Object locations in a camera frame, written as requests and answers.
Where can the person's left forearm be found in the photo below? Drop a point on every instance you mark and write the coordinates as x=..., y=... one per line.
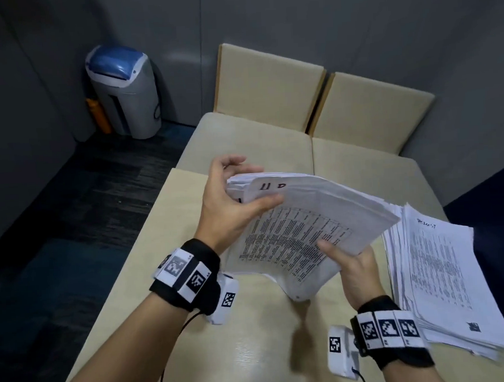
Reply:
x=125, y=355

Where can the grey bin with blue lid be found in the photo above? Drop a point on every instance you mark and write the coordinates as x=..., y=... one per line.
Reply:
x=138, y=106

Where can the beige cushioned chair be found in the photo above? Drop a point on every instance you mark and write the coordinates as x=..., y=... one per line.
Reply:
x=267, y=86
x=370, y=111

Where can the person's left hand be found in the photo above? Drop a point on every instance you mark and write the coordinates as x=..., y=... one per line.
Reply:
x=219, y=215

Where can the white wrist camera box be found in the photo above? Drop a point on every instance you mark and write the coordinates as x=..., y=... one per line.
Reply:
x=337, y=361
x=228, y=299

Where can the person's right hand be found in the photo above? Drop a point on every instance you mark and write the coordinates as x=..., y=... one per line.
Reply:
x=362, y=280

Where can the orange bottle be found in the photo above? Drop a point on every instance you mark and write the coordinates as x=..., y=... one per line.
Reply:
x=100, y=118

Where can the person's right forearm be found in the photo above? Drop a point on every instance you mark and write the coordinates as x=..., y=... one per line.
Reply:
x=413, y=376

